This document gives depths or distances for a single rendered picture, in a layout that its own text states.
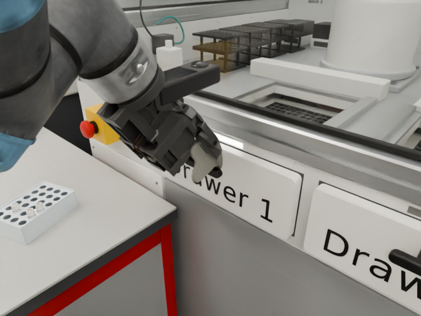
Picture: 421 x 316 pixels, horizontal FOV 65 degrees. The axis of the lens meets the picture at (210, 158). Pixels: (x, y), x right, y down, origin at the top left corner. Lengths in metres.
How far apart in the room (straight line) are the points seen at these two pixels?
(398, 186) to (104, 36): 0.34
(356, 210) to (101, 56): 0.33
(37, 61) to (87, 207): 0.53
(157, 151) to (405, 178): 0.28
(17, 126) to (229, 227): 0.44
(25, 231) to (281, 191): 0.43
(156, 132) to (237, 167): 0.16
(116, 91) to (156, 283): 0.52
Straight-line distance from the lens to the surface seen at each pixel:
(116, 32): 0.33
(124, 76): 0.34
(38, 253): 0.65
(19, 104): 0.24
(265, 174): 0.49
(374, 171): 0.44
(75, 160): 0.90
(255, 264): 0.63
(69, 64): 0.30
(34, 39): 0.20
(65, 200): 0.70
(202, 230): 0.69
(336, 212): 0.46
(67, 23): 0.30
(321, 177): 0.46
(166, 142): 0.40
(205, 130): 0.43
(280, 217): 0.51
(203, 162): 0.47
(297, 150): 0.46
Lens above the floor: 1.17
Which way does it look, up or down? 29 degrees down
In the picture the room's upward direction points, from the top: straight up
